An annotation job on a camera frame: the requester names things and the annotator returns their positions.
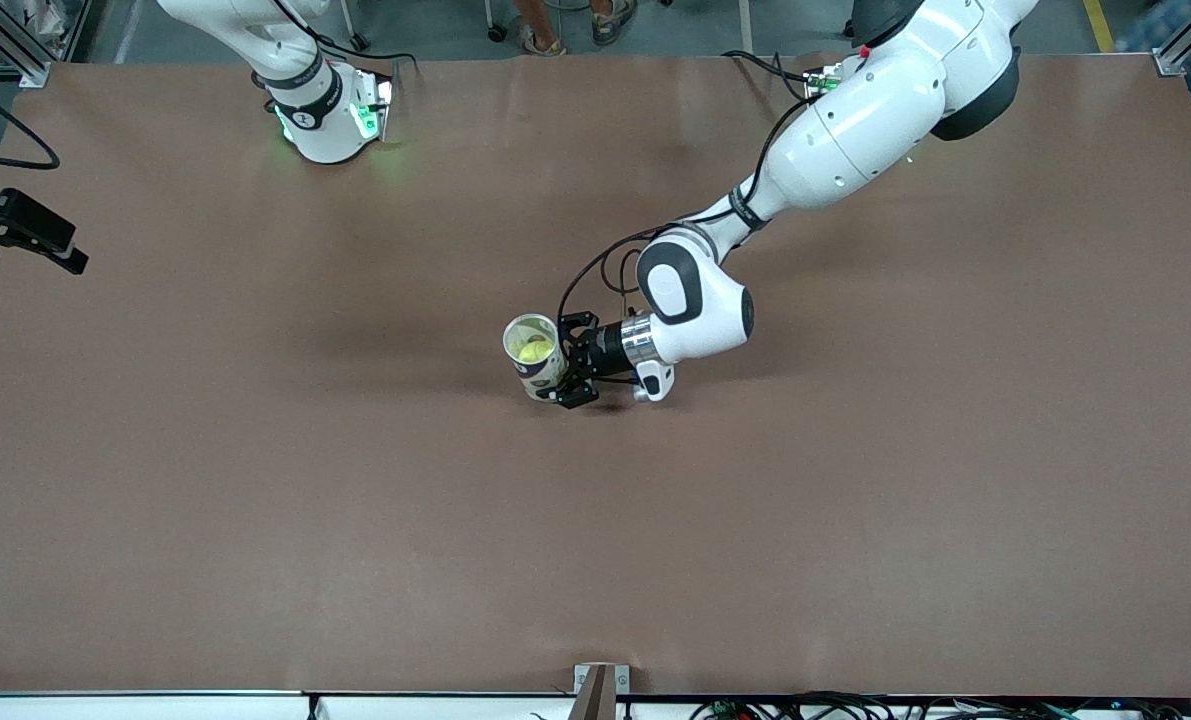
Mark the tangle of black cables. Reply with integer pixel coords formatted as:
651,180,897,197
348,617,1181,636
690,690,1191,720

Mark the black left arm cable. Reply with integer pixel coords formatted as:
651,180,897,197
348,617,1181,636
558,92,828,319

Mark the black right base cable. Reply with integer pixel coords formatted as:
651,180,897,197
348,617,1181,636
313,36,422,77

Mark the clear tennis ball can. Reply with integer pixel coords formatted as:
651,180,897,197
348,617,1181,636
502,313,570,404

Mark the black left base cable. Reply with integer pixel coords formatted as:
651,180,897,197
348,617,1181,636
722,49,818,103

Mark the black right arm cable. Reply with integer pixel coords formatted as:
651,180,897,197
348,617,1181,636
0,75,62,172

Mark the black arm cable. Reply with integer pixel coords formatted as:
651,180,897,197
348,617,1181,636
558,92,828,319
0,75,62,172

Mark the bare leg with sandal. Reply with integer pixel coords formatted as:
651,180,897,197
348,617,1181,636
592,0,640,47
512,0,567,57

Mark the black base cable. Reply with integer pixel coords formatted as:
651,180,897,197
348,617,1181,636
313,36,422,77
722,49,818,103

